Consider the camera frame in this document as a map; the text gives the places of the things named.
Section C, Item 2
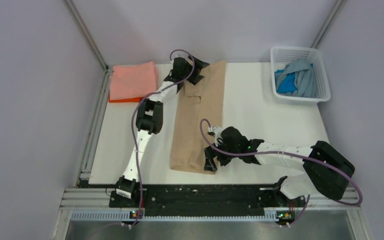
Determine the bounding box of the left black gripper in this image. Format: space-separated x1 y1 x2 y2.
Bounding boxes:
180 55 208 86

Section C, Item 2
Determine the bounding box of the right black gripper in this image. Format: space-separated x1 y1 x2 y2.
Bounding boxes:
204 139 241 172

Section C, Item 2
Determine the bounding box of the beige t shirt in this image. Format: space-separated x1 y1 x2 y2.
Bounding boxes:
169 61 227 175

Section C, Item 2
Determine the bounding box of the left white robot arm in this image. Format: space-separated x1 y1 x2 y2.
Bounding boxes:
115 55 210 207

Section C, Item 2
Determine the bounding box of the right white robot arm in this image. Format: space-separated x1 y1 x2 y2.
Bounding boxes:
200 126 356 206

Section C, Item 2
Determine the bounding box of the folded pink t shirt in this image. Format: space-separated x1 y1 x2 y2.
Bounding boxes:
109 61 159 100

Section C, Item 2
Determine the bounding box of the folded orange t shirt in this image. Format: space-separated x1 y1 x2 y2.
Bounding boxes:
108 95 142 103

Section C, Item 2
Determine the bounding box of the bright blue t shirt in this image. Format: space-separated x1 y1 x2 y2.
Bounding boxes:
274 69 297 94

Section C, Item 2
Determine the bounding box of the light blue t shirt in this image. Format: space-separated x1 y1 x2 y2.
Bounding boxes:
275 58 318 98

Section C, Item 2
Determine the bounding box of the white plastic basket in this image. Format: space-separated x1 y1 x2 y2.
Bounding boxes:
270 46 331 104

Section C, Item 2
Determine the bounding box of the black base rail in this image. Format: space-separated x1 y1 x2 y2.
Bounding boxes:
109 184 305 217

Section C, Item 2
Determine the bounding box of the left aluminium frame post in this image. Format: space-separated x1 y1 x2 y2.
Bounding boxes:
62 0 108 71

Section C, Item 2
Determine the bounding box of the aluminium frame post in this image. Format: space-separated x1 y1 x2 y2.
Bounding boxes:
311 0 347 49
62 0 108 71

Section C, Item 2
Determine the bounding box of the white slotted cable duct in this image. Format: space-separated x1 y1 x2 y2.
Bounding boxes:
70 209 279 222

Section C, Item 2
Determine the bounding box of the right aluminium frame post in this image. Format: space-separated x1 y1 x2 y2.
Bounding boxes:
311 0 347 49

